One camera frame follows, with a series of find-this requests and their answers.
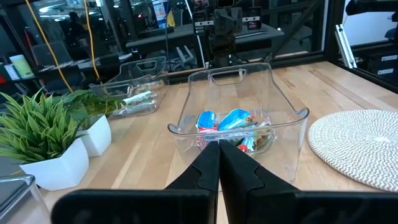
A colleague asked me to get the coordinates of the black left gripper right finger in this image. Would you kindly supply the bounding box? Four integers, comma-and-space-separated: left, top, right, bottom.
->
219, 139, 398, 224

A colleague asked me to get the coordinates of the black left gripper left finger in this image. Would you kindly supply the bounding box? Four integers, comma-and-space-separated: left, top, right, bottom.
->
50, 141, 221, 224

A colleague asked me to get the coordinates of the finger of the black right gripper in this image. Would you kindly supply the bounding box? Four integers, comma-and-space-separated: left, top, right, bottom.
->
228, 6, 243, 31
215, 7, 229, 31

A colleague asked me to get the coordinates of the blue and red granola bar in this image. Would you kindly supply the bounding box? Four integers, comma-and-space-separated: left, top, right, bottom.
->
238, 136, 259, 153

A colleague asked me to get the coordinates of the clear plastic bin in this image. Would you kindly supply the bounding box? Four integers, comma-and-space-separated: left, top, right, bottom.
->
89, 55, 171, 120
0, 174, 52, 224
167, 62, 310, 184

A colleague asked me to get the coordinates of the broad-leaf plant white pot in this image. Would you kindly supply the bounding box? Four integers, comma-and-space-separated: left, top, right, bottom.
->
51, 89, 127, 158

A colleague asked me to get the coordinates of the round woven beige mat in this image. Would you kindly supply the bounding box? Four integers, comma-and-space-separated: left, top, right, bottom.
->
307, 109, 398, 193

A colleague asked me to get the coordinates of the spiky grass plant white pot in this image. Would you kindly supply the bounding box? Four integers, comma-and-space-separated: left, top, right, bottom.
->
0, 88, 90, 192

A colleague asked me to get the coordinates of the pale green container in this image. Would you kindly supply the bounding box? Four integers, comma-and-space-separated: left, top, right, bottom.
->
9, 54, 35, 79

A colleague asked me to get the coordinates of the white card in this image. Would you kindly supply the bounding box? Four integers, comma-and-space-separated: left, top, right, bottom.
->
3, 63, 20, 82

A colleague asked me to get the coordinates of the black aluminium table frame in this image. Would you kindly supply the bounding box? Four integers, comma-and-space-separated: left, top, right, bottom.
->
102, 0, 398, 94

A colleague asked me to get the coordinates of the silver bracket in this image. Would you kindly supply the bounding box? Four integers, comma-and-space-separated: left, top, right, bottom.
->
334, 24, 358, 70

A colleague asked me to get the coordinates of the yellow cable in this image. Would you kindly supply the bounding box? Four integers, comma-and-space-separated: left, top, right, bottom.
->
83, 0, 102, 80
24, 0, 75, 93

